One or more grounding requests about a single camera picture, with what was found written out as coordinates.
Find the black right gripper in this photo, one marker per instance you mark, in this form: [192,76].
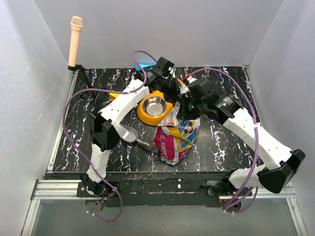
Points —
[182,114]

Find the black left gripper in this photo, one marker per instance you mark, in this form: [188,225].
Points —
[174,97]

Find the pink white pet food bag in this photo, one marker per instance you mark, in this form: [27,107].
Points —
[174,137]

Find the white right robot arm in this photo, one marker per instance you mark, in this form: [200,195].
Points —
[280,163]

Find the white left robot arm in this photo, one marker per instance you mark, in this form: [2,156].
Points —
[106,130]

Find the yellow double pet bowl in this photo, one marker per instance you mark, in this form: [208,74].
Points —
[153,108]

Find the cyan flashlight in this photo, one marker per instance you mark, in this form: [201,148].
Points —
[147,66]

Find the silver metal scoop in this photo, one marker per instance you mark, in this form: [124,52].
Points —
[130,135]

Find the yellow toy brick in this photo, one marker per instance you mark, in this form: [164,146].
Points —
[113,96]

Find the pink microphone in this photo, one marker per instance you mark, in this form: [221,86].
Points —
[76,25]

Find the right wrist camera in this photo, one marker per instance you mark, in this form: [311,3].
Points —
[201,88]

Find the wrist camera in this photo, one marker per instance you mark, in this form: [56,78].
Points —
[201,88]
[163,67]

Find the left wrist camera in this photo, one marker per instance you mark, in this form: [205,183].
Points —
[163,67]

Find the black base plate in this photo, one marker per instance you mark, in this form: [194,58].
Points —
[149,188]

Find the aluminium frame rail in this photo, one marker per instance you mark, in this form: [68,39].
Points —
[42,110]

